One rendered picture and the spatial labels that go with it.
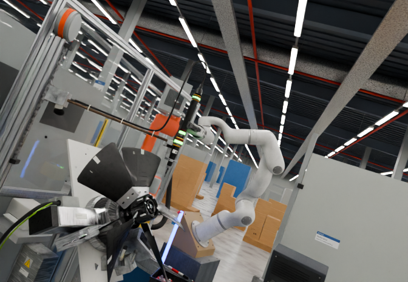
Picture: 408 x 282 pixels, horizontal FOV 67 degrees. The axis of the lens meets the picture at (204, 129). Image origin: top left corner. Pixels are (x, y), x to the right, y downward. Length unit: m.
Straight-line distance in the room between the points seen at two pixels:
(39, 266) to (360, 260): 2.48
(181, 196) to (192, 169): 0.88
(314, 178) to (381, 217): 0.63
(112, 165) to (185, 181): 8.28
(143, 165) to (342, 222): 2.05
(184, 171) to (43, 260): 8.20
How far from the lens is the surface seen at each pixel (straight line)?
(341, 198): 3.15
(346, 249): 3.15
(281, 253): 1.67
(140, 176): 1.60
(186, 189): 9.61
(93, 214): 1.43
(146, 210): 1.44
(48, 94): 1.63
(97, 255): 1.58
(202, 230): 2.12
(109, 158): 1.39
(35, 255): 1.69
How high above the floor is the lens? 1.48
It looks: 6 degrees up
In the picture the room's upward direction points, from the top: 22 degrees clockwise
